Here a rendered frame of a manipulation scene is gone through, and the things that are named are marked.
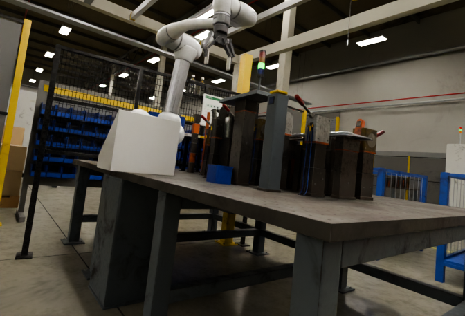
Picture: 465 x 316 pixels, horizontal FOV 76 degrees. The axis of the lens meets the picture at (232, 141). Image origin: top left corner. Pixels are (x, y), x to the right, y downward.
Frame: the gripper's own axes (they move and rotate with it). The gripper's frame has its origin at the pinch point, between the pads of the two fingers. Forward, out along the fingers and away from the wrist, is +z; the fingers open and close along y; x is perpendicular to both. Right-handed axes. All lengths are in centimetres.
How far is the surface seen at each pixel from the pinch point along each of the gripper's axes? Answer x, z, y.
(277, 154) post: 35, 43, -14
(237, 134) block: 5.2, 34.6, -13.1
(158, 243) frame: 10, 85, 28
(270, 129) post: 32.0, 32.3, -10.7
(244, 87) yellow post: -116, -24, -111
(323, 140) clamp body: 46, 35, -30
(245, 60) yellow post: -117, -52, -110
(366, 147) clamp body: 49, 36, -61
